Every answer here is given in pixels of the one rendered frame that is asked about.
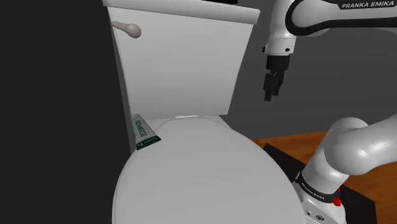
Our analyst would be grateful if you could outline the white toilet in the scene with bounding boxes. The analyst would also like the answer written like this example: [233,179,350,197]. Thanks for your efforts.
[102,0,308,224]

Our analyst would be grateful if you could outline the white and green tube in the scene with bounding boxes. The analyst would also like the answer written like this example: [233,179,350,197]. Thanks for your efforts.
[130,113,162,151]

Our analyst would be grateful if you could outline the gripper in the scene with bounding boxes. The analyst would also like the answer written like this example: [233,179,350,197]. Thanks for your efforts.
[263,54,291,102]

